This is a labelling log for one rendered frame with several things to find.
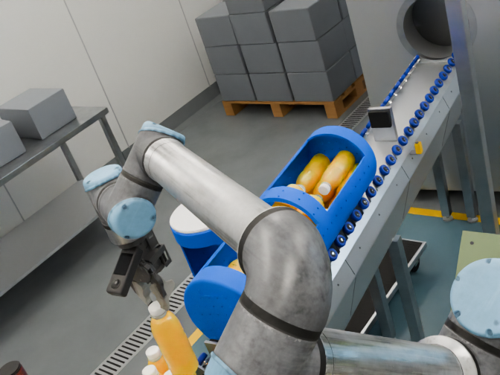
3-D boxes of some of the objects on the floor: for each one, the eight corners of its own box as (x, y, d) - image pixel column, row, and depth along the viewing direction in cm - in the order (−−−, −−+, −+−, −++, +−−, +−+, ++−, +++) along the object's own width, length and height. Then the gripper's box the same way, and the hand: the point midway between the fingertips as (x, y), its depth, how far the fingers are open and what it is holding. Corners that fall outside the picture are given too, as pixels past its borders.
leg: (399, 338, 316) (370, 232, 286) (395, 347, 312) (366, 240, 282) (387, 336, 319) (358, 231, 289) (383, 345, 315) (353, 239, 285)
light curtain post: (507, 286, 324) (454, -72, 243) (505, 294, 320) (450, -67, 239) (495, 284, 327) (437, -69, 247) (492, 292, 323) (433, -63, 243)
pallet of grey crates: (382, 74, 587) (352, -63, 531) (338, 118, 538) (299, -28, 482) (274, 76, 663) (238, -44, 607) (226, 115, 614) (181, -11, 558)
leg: (479, 217, 375) (463, 118, 345) (477, 223, 371) (460, 124, 341) (469, 216, 378) (452, 119, 349) (466, 223, 374) (449, 124, 345)
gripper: (161, 222, 152) (193, 294, 162) (125, 220, 158) (158, 289, 169) (139, 246, 146) (173, 318, 156) (102, 242, 153) (137, 312, 163)
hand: (156, 306), depth 160 cm, fingers closed on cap, 4 cm apart
